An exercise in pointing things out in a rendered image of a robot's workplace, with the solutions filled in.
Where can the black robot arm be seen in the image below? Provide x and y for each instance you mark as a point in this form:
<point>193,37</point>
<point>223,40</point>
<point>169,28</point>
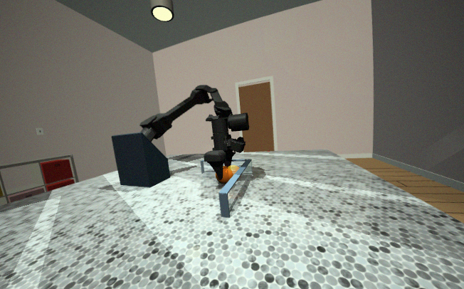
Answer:
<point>157,125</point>

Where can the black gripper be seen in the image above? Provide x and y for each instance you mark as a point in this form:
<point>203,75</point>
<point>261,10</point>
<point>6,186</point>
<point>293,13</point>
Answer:
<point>218,156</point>

